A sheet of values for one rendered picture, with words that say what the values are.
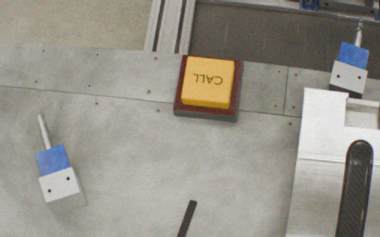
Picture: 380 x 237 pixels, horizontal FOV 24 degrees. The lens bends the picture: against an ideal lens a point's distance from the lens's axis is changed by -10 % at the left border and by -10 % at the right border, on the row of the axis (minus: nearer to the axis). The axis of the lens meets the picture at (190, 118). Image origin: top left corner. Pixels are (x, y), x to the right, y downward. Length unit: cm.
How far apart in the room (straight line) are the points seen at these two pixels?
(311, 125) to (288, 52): 81
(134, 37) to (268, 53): 40
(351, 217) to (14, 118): 49
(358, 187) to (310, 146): 8
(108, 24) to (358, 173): 122
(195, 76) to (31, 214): 29
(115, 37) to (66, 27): 13
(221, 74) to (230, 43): 73
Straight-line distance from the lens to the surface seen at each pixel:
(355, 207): 111
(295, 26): 197
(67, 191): 116
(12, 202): 123
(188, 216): 118
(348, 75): 120
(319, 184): 111
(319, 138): 112
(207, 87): 121
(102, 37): 222
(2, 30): 230
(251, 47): 194
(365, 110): 117
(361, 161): 112
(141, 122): 124
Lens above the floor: 193
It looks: 66 degrees down
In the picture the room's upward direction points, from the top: 10 degrees counter-clockwise
